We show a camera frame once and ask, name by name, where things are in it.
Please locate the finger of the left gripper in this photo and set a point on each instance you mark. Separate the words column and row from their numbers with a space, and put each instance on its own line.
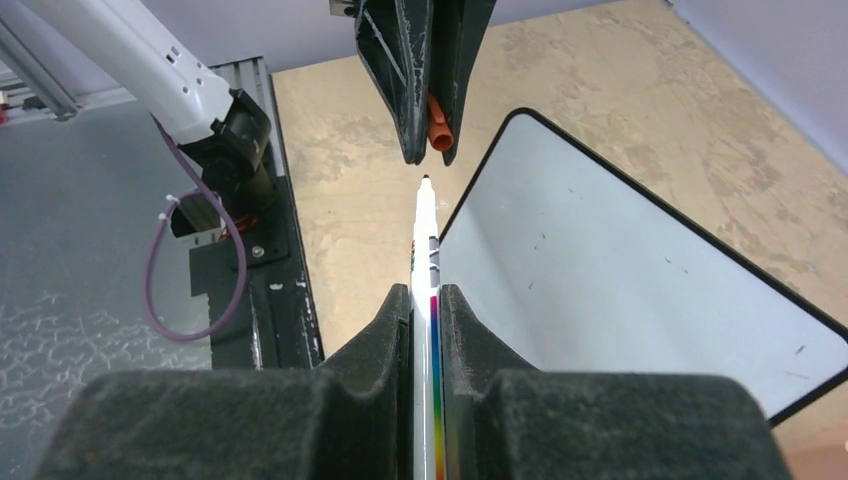
column 393, row 43
column 461, row 26

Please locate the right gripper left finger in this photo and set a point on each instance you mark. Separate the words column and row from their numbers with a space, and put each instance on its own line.
column 344, row 419

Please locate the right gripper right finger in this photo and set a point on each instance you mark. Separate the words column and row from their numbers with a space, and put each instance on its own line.
column 506, row 419

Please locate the white marker rainbow stripe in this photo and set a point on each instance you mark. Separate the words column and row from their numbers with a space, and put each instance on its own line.
column 428, row 426

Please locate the red-brown marker cap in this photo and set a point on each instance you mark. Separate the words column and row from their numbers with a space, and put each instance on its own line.
column 440, row 135

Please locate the small black-framed whiteboard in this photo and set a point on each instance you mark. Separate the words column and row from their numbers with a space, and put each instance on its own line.
column 578, row 267

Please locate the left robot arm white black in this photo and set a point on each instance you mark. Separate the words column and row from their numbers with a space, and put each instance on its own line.
column 220, row 128

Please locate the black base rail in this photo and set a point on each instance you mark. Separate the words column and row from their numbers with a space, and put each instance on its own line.
column 275, row 325

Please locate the aluminium frame rail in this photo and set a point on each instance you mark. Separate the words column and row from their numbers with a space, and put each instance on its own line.
column 30, row 91

